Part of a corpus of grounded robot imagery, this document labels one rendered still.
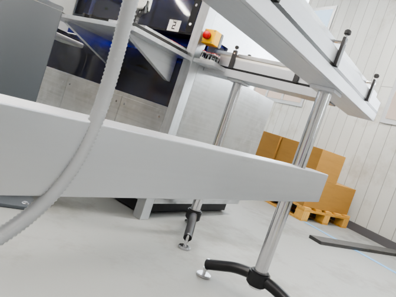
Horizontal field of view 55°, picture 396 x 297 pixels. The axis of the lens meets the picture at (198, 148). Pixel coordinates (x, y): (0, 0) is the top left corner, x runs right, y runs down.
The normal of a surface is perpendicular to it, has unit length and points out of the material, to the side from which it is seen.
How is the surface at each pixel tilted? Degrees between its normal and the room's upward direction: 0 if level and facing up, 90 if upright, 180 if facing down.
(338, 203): 90
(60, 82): 90
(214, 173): 90
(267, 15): 90
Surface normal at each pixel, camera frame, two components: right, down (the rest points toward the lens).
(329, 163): 0.50, 0.24
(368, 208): -0.83, -0.23
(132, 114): -0.57, -0.12
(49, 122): 0.76, 0.30
